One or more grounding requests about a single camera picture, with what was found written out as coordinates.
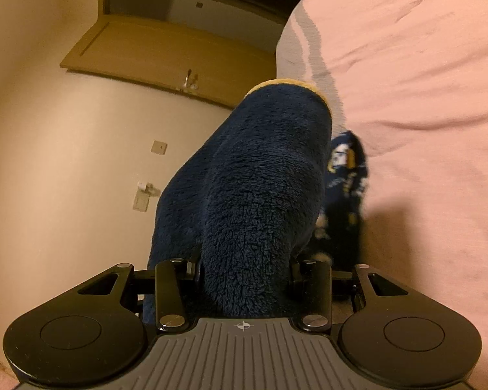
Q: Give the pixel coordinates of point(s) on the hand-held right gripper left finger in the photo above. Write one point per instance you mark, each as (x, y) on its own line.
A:
(168, 284)

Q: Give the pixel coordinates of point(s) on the square wall switch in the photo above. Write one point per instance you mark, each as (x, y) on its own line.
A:
(159, 146)

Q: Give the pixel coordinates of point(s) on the white wall socket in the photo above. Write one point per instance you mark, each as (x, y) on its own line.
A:
(142, 197)

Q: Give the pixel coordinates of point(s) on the navy fleece top yellow trim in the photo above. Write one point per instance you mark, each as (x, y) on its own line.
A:
(248, 170)

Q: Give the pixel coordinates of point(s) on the wooden door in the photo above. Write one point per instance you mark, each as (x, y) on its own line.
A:
(146, 48)

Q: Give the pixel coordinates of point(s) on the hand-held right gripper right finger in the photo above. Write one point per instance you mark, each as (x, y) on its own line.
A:
(319, 284)

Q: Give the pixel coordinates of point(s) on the bed with striped sheet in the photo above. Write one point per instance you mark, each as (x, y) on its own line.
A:
(410, 69)

